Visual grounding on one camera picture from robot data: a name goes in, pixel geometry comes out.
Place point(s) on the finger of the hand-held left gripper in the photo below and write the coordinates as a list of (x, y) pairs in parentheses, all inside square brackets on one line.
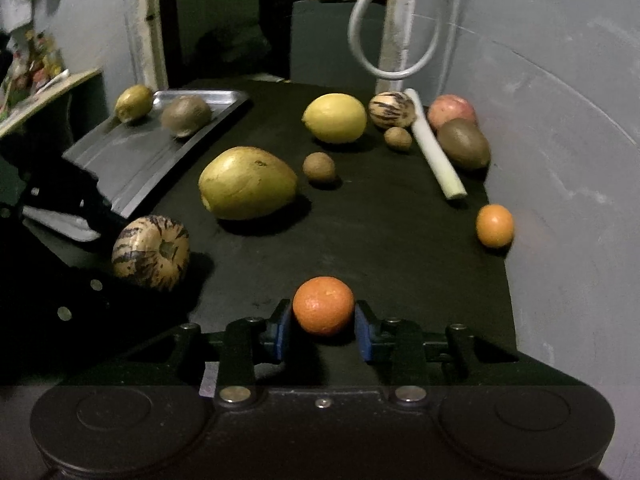
[(80, 305), (75, 190)]

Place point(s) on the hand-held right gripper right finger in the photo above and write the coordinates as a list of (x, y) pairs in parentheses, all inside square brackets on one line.
[(363, 332)]

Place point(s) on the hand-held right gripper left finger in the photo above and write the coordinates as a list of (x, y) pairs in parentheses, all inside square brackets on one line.
[(282, 331)]

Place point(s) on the large orange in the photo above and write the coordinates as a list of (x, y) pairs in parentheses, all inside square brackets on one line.
[(323, 305)]

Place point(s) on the metal tray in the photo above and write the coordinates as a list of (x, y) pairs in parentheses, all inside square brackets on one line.
[(150, 160)]

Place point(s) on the small round brown fruit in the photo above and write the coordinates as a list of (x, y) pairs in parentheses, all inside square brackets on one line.
[(398, 138)]

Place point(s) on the small striped pepino melon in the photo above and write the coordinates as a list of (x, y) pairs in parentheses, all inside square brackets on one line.
[(392, 109)]

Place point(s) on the large striped pepino melon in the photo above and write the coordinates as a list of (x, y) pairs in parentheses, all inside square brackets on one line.
[(150, 252)]

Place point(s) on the wooden side shelf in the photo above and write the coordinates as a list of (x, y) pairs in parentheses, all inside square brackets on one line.
[(55, 91)]

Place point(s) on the yellow-green round fruit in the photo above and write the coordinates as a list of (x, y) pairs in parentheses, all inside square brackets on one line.
[(134, 103)]

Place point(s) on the brown kiwi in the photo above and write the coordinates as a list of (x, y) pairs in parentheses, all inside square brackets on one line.
[(464, 142), (186, 116)]

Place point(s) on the pile of colourful items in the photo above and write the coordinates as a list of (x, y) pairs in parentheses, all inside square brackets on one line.
[(30, 55)]

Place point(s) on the yellow-green mango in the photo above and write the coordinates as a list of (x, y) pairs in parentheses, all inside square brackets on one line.
[(247, 182)]

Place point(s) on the small orange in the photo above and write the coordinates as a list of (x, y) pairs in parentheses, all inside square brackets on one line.
[(495, 225)]

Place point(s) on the white leek stalk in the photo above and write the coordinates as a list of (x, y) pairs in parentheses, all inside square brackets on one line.
[(432, 142)]

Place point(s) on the yellow lemon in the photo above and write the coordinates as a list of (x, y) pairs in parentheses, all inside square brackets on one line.
[(335, 117)]

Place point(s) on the red apple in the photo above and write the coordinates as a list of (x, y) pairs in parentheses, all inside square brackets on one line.
[(451, 109)]

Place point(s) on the dark cabinet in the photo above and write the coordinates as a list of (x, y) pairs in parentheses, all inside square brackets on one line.
[(335, 40)]

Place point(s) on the white door frame post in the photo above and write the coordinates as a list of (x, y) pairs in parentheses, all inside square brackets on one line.
[(142, 25), (400, 10)]

